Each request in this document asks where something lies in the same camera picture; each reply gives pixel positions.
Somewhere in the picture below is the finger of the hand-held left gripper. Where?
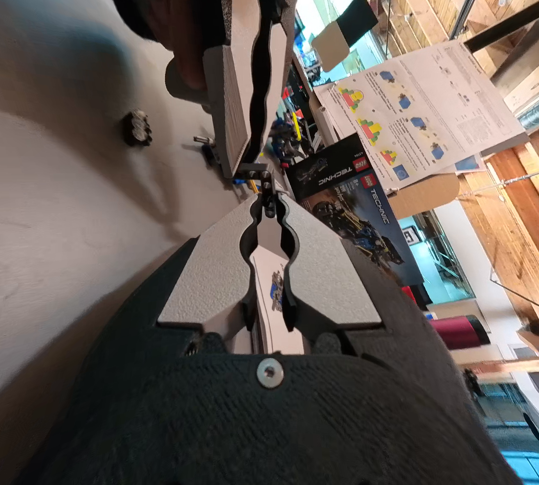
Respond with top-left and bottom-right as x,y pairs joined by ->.
245,23 -> 296,162
203,0 -> 262,179

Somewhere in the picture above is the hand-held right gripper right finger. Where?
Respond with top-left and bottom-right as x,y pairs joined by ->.
274,193 -> 385,340

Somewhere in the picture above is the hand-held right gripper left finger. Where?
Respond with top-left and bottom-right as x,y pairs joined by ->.
157,193 -> 265,353

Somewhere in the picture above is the grey angled lego beam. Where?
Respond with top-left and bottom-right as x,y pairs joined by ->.
241,163 -> 278,218

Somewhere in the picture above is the partly built lego model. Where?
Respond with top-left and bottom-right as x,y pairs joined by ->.
194,135 -> 258,199

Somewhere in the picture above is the open lego instruction booklet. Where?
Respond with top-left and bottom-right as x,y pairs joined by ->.
251,245 -> 305,355

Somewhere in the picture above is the lego set box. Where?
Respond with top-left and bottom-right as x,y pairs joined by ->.
286,133 -> 424,287

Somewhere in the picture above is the person's left hand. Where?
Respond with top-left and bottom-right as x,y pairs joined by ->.
109,0 -> 220,90

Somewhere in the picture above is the black and beige card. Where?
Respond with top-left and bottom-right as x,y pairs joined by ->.
311,0 -> 379,73

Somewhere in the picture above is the brown cardboard piece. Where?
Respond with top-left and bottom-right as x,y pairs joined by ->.
387,173 -> 460,220

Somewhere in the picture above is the red cylinder bottle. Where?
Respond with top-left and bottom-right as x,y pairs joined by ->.
430,316 -> 491,351

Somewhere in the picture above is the hanging printed instruction sheet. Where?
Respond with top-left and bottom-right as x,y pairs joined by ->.
314,39 -> 529,191

